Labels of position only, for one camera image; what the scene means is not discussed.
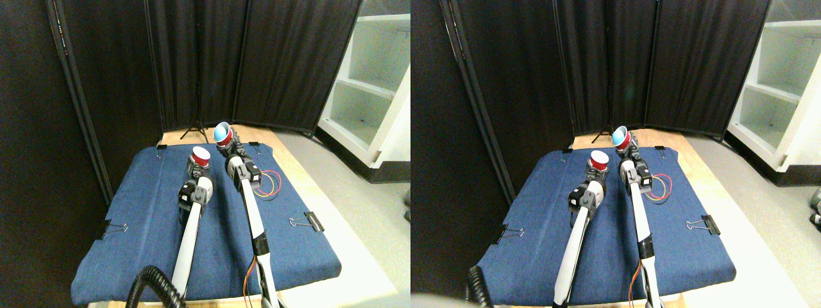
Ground black tripod stand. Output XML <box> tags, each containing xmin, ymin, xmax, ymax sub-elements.
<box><xmin>180</xmin><ymin>0</ymin><xmax>210</xmax><ymax>144</ymax></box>
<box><xmin>591</xmin><ymin>0</ymin><xmax>620</xmax><ymax>147</ymax></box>

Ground red and yellow wire loop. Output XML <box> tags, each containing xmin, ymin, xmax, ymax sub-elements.
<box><xmin>253</xmin><ymin>170</ymin><xmax>283</xmax><ymax>201</ymax></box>
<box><xmin>647</xmin><ymin>174</ymin><xmax>673</xmax><ymax>203</ymax></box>

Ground black ribbed hose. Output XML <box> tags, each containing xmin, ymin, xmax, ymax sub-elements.
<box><xmin>125</xmin><ymin>266</ymin><xmax>187</xmax><ymax>308</ymax></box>
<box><xmin>465</xmin><ymin>265</ymin><xmax>492</xmax><ymax>306</ymax></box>

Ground dark blue cloth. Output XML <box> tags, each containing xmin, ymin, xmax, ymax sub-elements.
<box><xmin>470</xmin><ymin>146</ymin><xmax>737</xmax><ymax>306</ymax></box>
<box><xmin>71</xmin><ymin>144</ymin><xmax>342</xmax><ymax>305</ymax></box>

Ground black curtain stand pole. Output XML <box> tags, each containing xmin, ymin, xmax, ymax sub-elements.
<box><xmin>443</xmin><ymin>0</ymin><xmax>517</xmax><ymax>205</ymax></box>
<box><xmin>46</xmin><ymin>0</ymin><xmax>115</xmax><ymax>205</ymax></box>

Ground orange wire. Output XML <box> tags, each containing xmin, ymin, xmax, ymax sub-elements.
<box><xmin>242</xmin><ymin>255</ymin><xmax>258</xmax><ymax>306</ymax></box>
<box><xmin>627</xmin><ymin>260</ymin><xmax>643</xmax><ymax>306</ymax></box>

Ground white shelf unit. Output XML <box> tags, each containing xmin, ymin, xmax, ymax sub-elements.
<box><xmin>316</xmin><ymin>0</ymin><xmax>411</xmax><ymax>171</ymax></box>
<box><xmin>727</xmin><ymin>0</ymin><xmax>821</xmax><ymax>171</ymax></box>

